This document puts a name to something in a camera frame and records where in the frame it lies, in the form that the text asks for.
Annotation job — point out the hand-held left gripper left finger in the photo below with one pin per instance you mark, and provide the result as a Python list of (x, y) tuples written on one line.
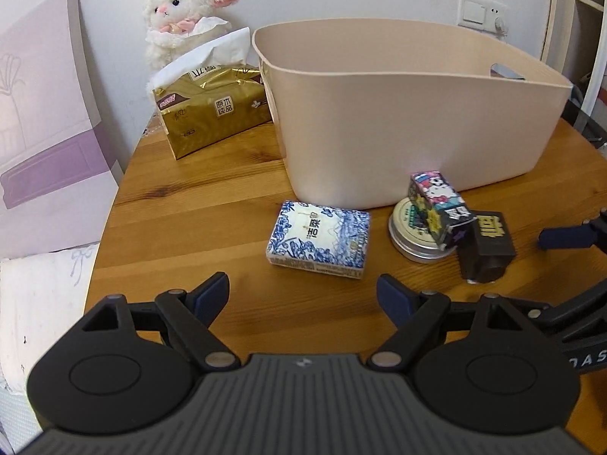
[(212, 292)]

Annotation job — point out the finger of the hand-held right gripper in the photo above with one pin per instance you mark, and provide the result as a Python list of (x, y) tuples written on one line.
[(564, 237), (574, 310)]

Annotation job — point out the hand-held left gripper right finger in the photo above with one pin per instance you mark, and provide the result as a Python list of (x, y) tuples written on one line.
[(394, 301)]

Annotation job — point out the round metal tin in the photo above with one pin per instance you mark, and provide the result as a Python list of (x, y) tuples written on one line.
[(403, 233)]

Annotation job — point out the small black box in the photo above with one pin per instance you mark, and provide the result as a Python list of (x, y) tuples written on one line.
[(488, 246)]

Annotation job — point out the blue floral tissue packet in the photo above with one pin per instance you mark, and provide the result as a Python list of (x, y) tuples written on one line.
[(317, 239)]

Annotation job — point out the cartoon printed small box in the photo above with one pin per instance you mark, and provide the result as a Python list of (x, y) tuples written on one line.
[(436, 204)]

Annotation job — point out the beige plastic basket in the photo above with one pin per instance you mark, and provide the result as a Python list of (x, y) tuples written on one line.
[(379, 128)]

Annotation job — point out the dark chair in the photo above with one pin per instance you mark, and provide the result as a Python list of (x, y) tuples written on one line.
[(590, 118)]

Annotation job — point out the white cloth with bow print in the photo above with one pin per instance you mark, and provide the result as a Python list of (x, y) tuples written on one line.
[(38, 317)]

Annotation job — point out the gold tissue pack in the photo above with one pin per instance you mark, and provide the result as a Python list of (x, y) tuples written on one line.
[(213, 109)]

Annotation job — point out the white plug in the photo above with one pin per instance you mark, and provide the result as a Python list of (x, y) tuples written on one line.
[(501, 27)]

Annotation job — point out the white shelf unit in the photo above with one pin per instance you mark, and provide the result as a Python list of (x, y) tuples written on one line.
[(588, 19)]

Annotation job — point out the white plush lamb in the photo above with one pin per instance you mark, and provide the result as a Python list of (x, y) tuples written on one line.
[(180, 4)]

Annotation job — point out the white wall socket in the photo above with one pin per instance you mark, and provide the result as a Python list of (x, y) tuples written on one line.
[(474, 9)]

